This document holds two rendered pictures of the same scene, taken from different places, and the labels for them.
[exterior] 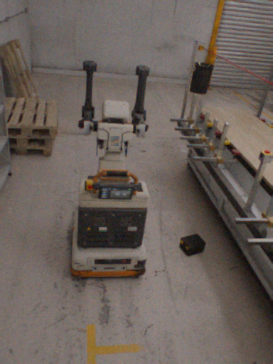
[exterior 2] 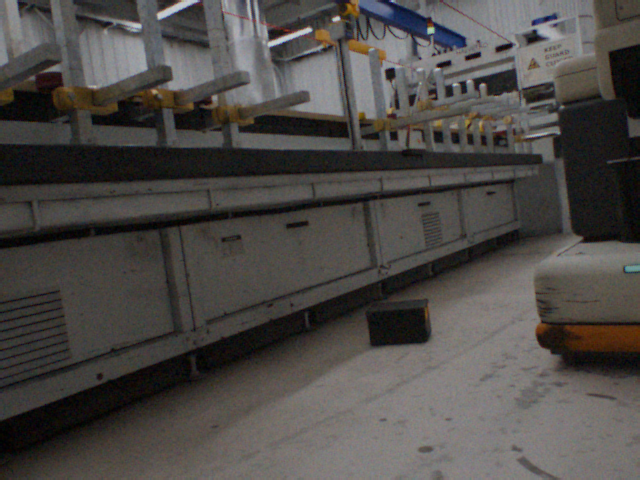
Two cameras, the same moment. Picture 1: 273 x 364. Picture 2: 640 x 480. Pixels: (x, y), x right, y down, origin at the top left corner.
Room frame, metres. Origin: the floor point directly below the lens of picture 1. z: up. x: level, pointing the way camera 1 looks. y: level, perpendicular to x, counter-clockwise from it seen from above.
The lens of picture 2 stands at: (3.98, 0.61, 0.48)
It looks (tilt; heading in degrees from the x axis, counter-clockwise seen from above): 3 degrees down; 227
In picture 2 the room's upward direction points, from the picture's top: 8 degrees counter-clockwise
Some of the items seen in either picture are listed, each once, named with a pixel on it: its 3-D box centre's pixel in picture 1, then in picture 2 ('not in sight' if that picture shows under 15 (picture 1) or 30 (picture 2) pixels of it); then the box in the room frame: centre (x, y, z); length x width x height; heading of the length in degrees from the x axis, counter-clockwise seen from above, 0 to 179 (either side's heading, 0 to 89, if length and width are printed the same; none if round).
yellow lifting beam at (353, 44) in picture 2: not in sight; (354, 45); (-1.99, -4.48, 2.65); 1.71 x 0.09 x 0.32; 12
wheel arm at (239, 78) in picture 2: (206, 146); (185, 98); (3.15, -0.70, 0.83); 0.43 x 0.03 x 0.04; 102
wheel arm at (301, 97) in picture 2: (214, 159); (249, 113); (2.91, -0.75, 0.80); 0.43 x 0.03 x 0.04; 102
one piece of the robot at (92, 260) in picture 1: (112, 260); not in sight; (1.95, 0.09, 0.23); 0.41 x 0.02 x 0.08; 101
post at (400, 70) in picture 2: not in sight; (405, 116); (1.73, -1.05, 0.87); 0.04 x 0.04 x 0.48; 12
